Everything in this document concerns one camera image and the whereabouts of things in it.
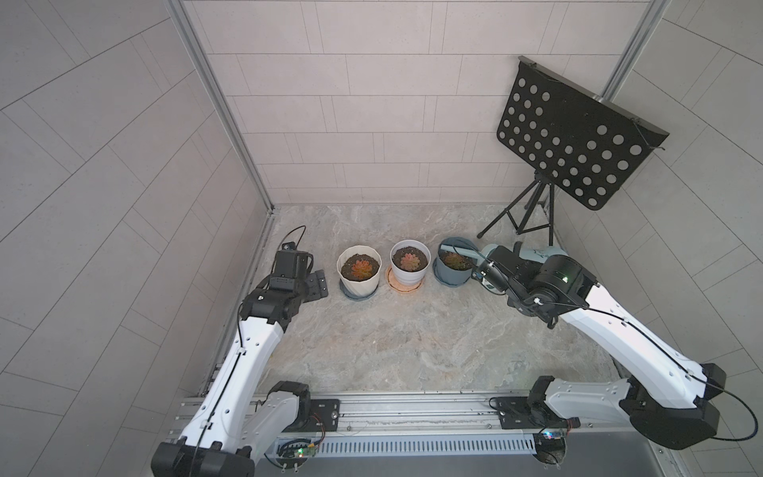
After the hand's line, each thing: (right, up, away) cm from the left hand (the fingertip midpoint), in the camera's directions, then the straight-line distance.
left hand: (312, 277), depth 78 cm
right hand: (+52, +2, -10) cm, 53 cm away
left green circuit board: (+2, -37, -13) cm, 39 cm away
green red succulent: (+41, +3, +9) cm, 42 cm away
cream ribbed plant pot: (+7, +3, +12) cm, 14 cm away
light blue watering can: (+57, +7, -7) cm, 58 cm away
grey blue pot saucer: (+10, -8, +13) cm, 18 cm away
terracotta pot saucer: (+24, -6, +15) cm, 29 cm away
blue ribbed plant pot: (+38, -1, +11) cm, 40 cm away
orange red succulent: (+12, +1, +8) cm, 15 cm away
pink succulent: (+26, +3, +11) cm, 29 cm away
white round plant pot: (+30, +6, +15) cm, 34 cm away
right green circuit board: (+58, -37, -10) cm, 70 cm away
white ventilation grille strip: (+30, -37, -10) cm, 49 cm away
